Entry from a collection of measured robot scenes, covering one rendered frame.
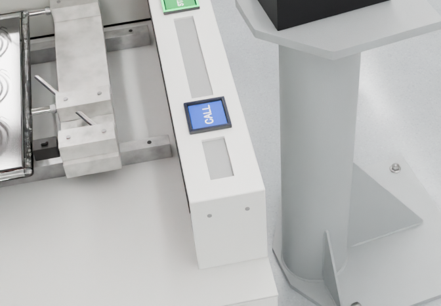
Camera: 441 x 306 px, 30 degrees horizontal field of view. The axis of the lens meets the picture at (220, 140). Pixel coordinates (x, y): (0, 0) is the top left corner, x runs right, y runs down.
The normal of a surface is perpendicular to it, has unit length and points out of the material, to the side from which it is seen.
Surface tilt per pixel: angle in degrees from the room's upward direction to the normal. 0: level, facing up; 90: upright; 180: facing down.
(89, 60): 0
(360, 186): 90
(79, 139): 0
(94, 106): 90
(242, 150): 0
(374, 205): 90
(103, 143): 90
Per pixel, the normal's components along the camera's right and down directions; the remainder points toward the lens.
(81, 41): -0.07, -0.69
